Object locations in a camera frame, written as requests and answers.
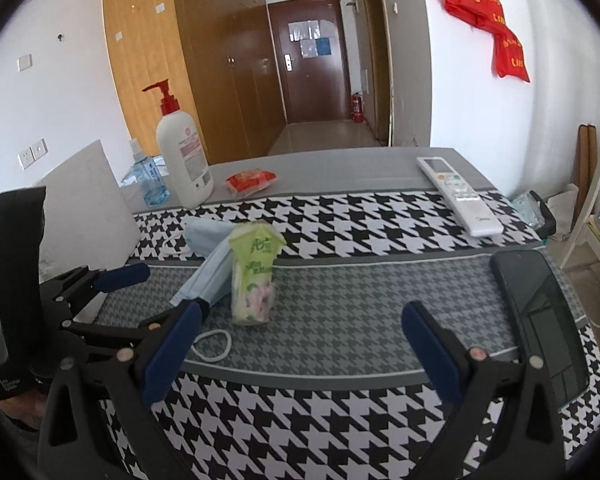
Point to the white wall switch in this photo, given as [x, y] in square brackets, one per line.
[25, 63]

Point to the small wall fixture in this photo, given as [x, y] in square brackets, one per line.
[352, 5]

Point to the clear blue spray bottle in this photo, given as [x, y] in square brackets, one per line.
[150, 180]

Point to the wooden wardrobe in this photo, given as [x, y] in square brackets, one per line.
[180, 50]

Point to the blue face mask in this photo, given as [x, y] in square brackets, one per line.
[205, 270]

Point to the white lotion pump bottle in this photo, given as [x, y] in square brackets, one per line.
[185, 160]

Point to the black phone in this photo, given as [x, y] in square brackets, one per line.
[540, 310]

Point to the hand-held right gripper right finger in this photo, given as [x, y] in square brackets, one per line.
[432, 352]

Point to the brown wooden boards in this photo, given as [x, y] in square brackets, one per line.
[586, 170]

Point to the houndstooth tablecloth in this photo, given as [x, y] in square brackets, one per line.
[330, 320]

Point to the black bin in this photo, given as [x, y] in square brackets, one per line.
[547, 217]

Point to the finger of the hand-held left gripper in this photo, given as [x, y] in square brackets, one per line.
[115, 335]
[122, 276]

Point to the dark brown door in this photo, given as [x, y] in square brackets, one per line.
[315, 85]

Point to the white wall socket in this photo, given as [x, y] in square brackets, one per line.
[39, 148]
[26, 158]

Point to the paper notices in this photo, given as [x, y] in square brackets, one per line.
[310, 39]

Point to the red fire extinguisher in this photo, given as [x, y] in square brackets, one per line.
[357, 107]

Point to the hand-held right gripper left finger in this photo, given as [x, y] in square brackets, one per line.
[172, 352]

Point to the green tissue pack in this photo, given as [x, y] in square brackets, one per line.
[254, 280]

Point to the white foam box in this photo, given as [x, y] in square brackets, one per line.
[90, 200]

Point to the white remote control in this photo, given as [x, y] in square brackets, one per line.
[460, 195]

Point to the red snack packet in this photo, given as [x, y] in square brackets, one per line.
[250, 182]

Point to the clear plastic packet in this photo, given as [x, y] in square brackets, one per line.
[526, 210]

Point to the wooden side door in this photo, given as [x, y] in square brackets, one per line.
[377, 60]

